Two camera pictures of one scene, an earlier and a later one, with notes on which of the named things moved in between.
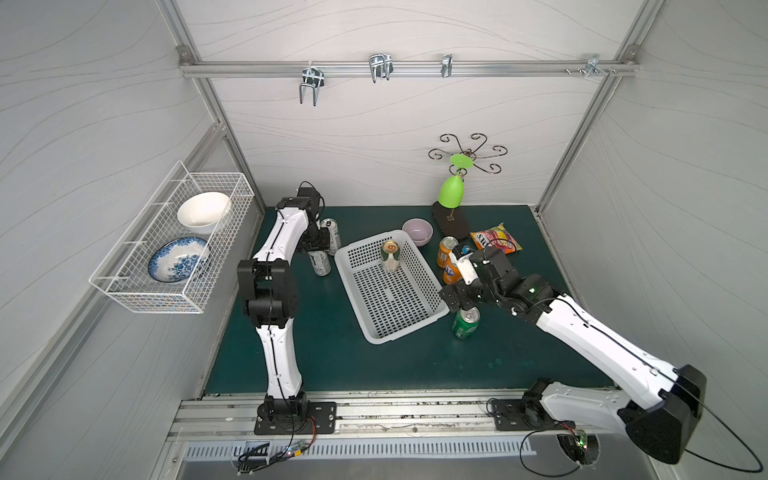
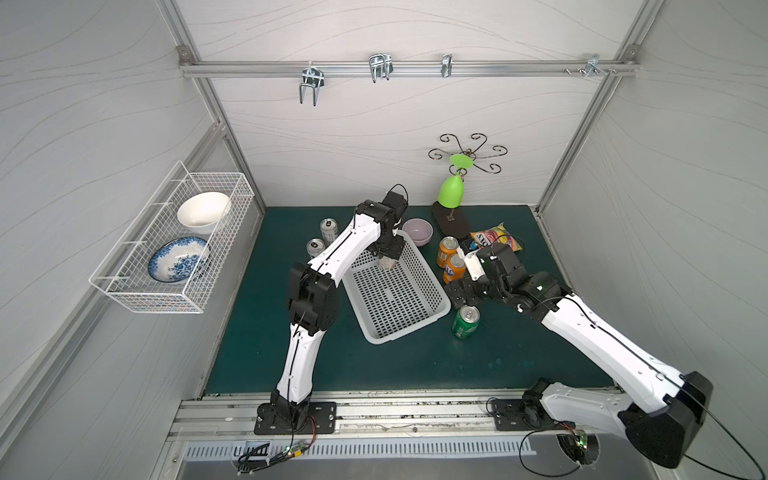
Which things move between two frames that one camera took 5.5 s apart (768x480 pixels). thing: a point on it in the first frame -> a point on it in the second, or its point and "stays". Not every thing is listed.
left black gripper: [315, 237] -> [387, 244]
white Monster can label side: [334, 235] stays
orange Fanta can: [447, 244] stays
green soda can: [466, 322] stays
